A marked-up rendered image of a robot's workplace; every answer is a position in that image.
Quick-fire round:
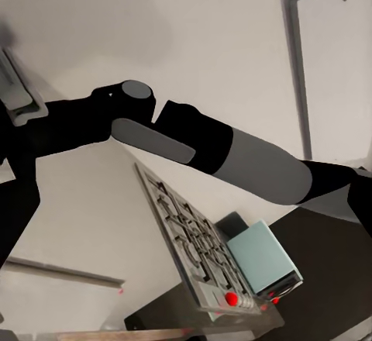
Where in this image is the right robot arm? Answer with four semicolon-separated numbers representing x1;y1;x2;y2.
0;44;372;224

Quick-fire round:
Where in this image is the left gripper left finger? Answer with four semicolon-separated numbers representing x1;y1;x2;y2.
0;175;40;268

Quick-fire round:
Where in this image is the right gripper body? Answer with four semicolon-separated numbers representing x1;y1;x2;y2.
0;99;82;179

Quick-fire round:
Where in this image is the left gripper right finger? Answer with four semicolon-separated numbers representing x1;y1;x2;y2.
347;174;372;237

